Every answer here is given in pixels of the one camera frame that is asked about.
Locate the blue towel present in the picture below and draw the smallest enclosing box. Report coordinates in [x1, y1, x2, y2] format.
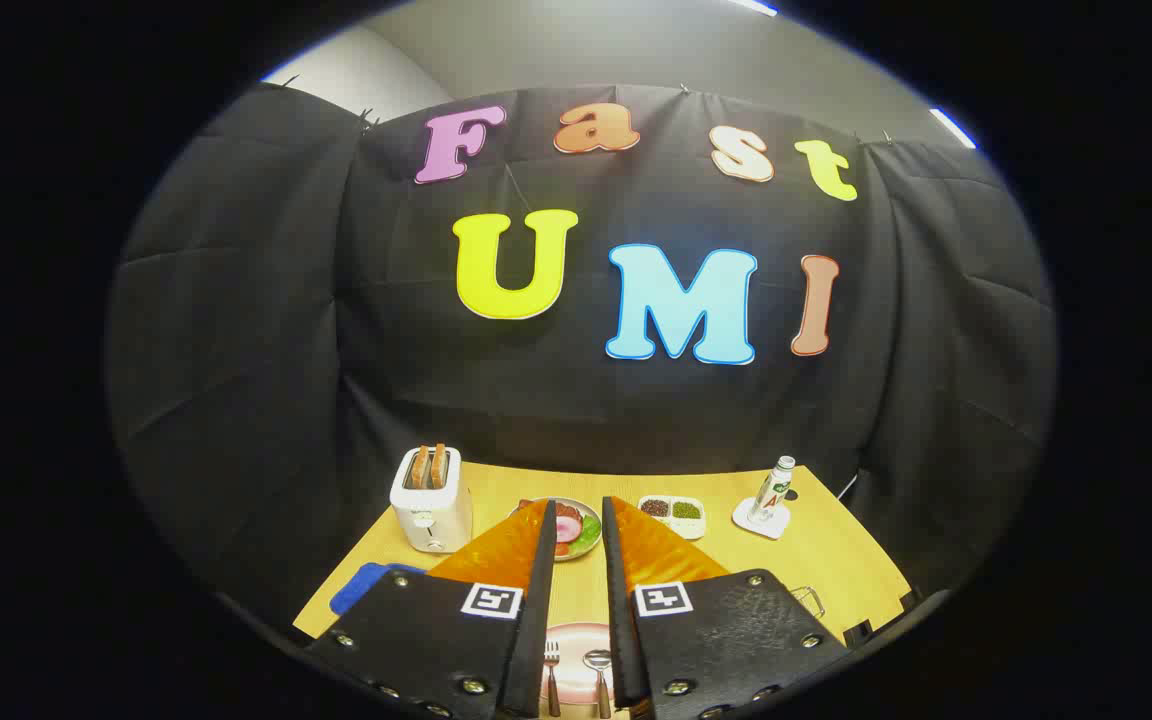
[329, 562, 427, 616]

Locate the grey oval food plate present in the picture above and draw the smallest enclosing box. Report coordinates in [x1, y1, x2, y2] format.
[511, 497, 604, 563]

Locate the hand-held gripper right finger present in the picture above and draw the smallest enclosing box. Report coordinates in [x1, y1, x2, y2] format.
[601, 496, 852, 720]

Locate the white toaster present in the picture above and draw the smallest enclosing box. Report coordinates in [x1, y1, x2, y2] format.
[389, 445, 474, 554]

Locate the pink round plate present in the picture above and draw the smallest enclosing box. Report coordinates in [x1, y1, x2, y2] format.
[539, 622, 617, 707]

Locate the spoon with brown handle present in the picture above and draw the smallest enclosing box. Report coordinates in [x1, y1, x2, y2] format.
[583, 649, 614, 719]

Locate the white divided bean tray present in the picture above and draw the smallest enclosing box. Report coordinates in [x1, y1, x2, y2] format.
[637, 495, 707, 541]

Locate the clear bottle green label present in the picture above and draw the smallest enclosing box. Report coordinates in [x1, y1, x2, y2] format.
[748, 456, 796, 524]

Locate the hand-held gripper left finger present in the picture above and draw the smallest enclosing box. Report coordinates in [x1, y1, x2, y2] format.
[304, 498, 559, 720]

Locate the white square coaster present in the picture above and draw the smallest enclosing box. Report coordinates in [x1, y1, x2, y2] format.
[732, 497, 793, 541]

